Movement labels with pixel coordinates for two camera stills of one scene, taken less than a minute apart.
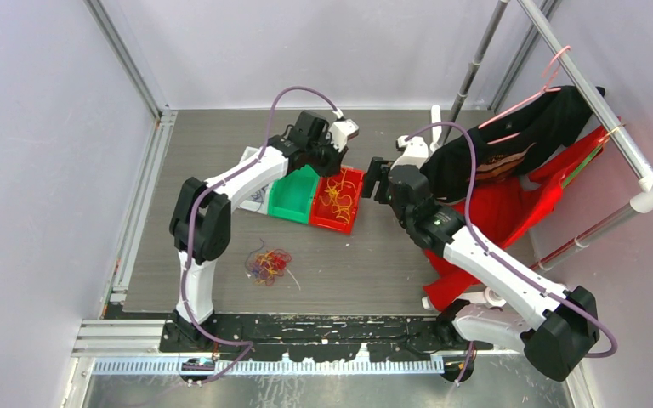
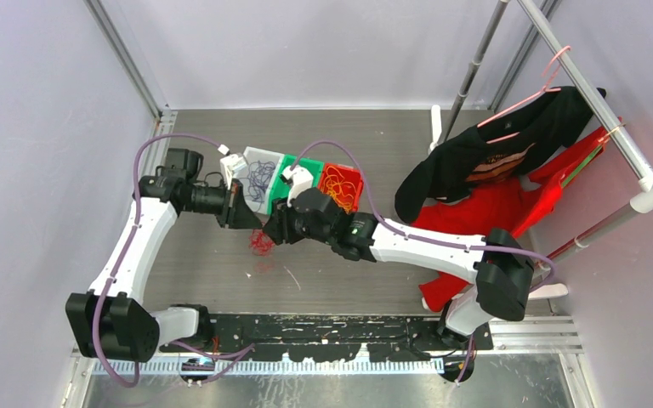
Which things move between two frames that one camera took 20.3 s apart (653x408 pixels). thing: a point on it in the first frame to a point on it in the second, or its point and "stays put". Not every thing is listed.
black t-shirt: x=513 y=144 stays put
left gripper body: x=328 y=157 to x=225 y=216
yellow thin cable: x=340 y=195 stays put
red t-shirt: x=498 y=209 stays put
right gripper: x=377 y=172 to x=275 y=228
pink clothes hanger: x=555 y=65 stays put
